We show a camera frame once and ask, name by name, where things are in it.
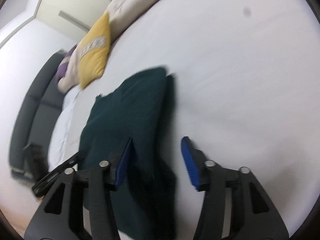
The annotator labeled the dark green sweater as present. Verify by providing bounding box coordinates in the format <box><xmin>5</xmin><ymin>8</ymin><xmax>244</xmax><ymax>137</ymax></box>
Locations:
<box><xmin>78</xmin><ymin>67</ymin><xmax>176</xmax><ymax>239</ymax></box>

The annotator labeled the white pillow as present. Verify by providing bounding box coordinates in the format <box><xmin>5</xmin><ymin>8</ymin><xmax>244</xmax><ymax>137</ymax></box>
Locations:
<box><xmin>47</xmin><ymin>86</ymin><xmax>80</xmax><ymax>172</ymax></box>

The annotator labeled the dark grey headboard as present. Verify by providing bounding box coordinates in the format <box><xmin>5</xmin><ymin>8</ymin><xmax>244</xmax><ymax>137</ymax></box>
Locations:
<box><xmin>9</xmin><ymin>51</ymin><xmax>65</xmax><ymax>183</ymax></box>

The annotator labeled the purple cushion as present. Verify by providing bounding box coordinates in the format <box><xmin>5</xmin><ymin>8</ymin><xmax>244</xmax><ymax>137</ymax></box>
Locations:
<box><xmin>55</xmin><ymin>44</ymin><xmax>77</xmax><ymax>83</ymax></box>

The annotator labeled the yellow patterned cushion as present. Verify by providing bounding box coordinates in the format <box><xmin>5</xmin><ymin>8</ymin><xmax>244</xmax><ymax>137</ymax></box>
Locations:
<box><xmin>78</xmin><ymin>12</ymin><xmax>111</xmax><ymax>89</ymax></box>

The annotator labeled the white bed sheet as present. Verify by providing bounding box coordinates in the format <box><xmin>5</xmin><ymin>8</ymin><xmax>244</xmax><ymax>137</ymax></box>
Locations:
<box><xmin>49</xmin><ymin>0</ymin><xmax>319</xmax><ymax>239</ymax></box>

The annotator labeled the white wardrobe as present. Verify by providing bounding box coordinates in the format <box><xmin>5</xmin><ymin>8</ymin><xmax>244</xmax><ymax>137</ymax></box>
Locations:
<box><xmin>36</xmin><ymin>0</ymin><xmax>112</xmax><ymax>42</ymax></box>

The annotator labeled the beige duvet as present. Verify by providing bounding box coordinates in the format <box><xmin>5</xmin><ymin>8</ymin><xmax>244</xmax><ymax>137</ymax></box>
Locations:
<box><xmin>57</xmin><ymin>0</ymin><xmax>159</xmax><ymax>94</ymax></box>

